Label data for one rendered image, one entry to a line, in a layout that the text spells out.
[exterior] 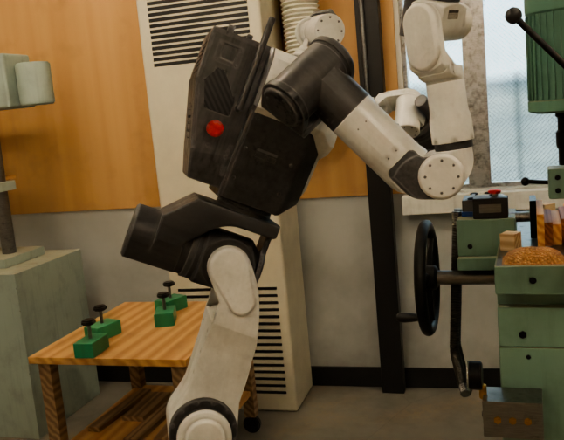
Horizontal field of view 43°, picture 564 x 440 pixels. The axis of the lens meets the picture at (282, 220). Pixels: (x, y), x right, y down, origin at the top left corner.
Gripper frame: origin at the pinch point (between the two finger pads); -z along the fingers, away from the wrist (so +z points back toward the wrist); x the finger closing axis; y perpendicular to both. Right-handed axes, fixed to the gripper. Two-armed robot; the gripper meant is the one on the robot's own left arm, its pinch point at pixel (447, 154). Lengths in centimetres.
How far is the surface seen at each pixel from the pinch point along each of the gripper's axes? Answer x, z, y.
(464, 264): 33.9, 11.4, -24.3
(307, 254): -90, -72, -51
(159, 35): -138, 23, -15
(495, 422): 63, 12, -49
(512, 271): 53, 25, -21
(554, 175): 40.8, 14.6, 3.6
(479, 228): 32.5, 13.5, -15.3
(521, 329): 56, 14, -29
